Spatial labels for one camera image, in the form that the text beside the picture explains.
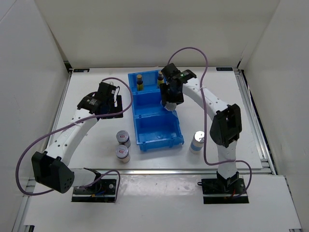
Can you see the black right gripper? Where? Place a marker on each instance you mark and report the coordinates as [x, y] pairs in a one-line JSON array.
[[165, 97]]

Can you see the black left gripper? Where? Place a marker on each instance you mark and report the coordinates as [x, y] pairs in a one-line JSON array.
[[119, 104]]

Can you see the yellow label bottle gold cap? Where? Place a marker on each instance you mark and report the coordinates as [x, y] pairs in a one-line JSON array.
[[160, 79]]

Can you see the blue label shaker silver lid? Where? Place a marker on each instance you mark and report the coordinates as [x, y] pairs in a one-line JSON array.
[[170, 106]]

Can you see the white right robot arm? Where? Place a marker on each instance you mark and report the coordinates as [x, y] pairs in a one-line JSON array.
[[226, 119]]

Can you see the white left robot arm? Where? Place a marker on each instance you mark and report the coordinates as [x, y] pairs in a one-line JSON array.
[[51, 167]]

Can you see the red label spice jar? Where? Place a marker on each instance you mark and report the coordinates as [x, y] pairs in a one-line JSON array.
[[122, 153], [123, 138]]

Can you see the blue bin near compartment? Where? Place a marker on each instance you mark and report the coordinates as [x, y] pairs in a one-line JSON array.
[[158, 131]]

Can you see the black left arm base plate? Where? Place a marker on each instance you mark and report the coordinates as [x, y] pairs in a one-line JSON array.
[[104, 191]]

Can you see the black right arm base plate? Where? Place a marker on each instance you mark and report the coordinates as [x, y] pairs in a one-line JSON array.
[[214, 193]]

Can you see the aluminium table frame rail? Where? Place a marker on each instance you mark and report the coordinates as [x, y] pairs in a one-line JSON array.
[[158, 189]]

